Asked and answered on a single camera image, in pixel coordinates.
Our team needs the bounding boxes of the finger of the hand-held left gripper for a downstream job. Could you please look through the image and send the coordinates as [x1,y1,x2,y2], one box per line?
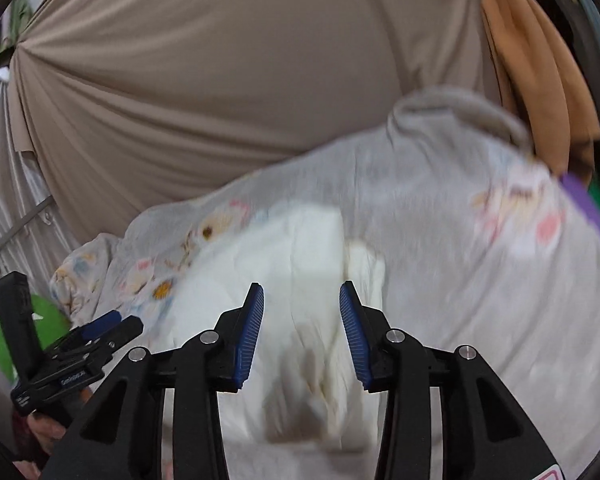
[73,310,124,344]
[93,317,145,357]

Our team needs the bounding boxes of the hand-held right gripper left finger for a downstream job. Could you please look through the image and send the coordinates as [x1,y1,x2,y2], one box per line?
[45,282,265,480]

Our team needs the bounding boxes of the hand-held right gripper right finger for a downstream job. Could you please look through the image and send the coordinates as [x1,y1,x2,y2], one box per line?
[339,281,566,480]

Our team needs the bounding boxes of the cream quilted jacket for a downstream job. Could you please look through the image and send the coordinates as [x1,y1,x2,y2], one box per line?
[145,202,388,452]

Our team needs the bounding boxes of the dark hanging clothes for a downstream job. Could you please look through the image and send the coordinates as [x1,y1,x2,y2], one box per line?
[545,0,600,171]

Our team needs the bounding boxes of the person's left hand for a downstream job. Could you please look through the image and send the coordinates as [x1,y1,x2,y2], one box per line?
[26,410,69,465]

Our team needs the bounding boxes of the green round object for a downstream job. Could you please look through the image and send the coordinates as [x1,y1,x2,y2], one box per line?
[0,294,72,382]

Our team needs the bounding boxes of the printed grey blanket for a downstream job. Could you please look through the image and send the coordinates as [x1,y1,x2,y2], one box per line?
[50,85,600,480]

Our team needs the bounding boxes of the silver satin curtain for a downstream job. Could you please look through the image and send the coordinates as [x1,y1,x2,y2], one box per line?
[0,75,81,322]

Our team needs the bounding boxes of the purple cloth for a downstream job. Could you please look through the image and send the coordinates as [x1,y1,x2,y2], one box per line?
[560,172,600,254]

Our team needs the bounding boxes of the beige backdrop cloth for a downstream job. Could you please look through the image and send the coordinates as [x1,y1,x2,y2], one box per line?
[7,0,506,242]

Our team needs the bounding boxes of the orange hanging garment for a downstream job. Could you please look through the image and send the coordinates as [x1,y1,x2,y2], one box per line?
[477,0,599,187]

